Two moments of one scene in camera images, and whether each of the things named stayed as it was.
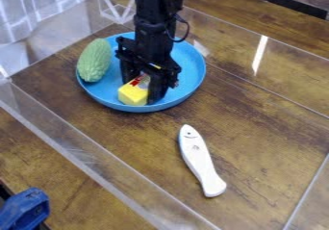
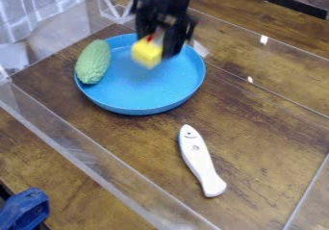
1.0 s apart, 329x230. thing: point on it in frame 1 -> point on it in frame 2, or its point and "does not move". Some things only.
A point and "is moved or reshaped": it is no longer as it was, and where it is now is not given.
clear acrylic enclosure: (225, 155) does not move
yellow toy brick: (134, 92) is moved or reshaped
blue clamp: (25, 210) does not move
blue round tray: (104, 89) does not move
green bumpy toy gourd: (94, 60) does not move
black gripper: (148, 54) -> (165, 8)
